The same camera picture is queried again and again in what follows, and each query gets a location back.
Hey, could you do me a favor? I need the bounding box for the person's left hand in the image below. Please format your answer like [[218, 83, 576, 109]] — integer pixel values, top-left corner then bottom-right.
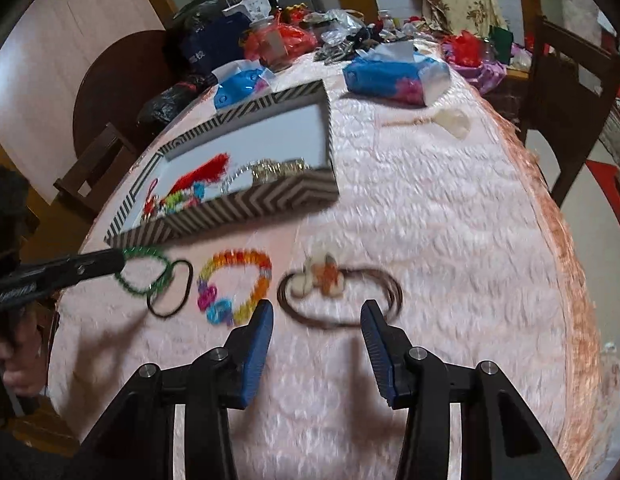
[[0, 310, 47, 403]]

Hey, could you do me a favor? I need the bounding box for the red and purple cloth pile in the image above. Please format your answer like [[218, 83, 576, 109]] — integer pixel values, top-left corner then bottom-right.
[[442, 30, 508, 93]]

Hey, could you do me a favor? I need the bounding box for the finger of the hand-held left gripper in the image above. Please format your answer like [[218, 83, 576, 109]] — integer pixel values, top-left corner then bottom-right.
[[0, 249, 127, 313]]

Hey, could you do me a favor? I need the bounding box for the pink fluffy tablecloth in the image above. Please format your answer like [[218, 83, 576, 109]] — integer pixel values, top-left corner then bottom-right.
[[47, 40, 611, 480]]

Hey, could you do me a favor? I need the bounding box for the dark wooden chair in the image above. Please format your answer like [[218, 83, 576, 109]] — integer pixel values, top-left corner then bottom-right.
[[520, 12, 620, 208]]

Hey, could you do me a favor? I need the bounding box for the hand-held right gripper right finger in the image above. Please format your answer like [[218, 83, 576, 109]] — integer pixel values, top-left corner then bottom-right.
[[359, 299, 573, 480]]

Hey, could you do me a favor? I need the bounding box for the red tassel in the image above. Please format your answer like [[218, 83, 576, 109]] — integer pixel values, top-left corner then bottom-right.
[[172, 154, 232, 196]]

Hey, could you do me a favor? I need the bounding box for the small blue tissue pack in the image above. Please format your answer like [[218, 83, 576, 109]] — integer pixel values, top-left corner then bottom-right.
[[211, 60, 277, 111]]

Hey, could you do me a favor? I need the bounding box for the colourful bead bracelet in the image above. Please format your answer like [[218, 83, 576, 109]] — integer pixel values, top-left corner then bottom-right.
[[196, 248, 273, 327]]

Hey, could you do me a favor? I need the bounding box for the chevron striped jewelry box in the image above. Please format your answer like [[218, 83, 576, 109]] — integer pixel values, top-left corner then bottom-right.
[[104, 80, 339, 251]]

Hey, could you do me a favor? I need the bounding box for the brown hair tie with bow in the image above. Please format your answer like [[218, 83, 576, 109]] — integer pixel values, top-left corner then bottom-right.
[[277, 254, 403, 331]]

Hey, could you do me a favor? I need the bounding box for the dark blue bag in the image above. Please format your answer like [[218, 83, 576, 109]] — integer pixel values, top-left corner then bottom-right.
[[177, 12, 251, 73]]

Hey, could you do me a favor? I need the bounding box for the black plastic bag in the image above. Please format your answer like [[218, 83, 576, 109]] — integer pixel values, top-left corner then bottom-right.
[[137, 75, 216, 126]]

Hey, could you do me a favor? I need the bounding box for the large blue tissue pack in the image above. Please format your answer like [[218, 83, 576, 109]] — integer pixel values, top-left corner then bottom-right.
[[342, 42, 451, 108]]

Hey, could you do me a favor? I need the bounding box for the gold chain bracelet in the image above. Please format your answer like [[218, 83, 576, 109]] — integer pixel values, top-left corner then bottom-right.
[[225, 157, 311, 191]]

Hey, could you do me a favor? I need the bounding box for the black hair tie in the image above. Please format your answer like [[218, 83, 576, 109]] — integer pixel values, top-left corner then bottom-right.
[[146, 260, 194, 318]]

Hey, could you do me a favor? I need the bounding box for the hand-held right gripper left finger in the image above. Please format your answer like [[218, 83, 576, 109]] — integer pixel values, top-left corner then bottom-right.
[[77, 299, 276, 480]]

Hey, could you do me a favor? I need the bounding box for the red plastic bag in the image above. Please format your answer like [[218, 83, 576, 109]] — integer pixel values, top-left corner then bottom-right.
[[242, 22, 318, 68]]

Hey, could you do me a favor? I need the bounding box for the brown wooden chair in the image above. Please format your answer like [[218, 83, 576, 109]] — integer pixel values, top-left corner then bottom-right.
[[52, 122, 138, 211]]

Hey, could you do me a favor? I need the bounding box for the white paper bag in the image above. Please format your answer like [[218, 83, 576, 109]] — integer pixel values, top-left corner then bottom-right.
[[222, 0, 281, 23]]

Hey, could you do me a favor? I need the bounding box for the round brown tabletop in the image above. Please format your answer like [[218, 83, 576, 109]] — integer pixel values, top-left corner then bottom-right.
[[72, 30, 183, 161]]

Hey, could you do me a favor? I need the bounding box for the colourful plastic bracelet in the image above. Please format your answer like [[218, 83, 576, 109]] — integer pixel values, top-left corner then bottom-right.
[[140, 180, 211, 221]]

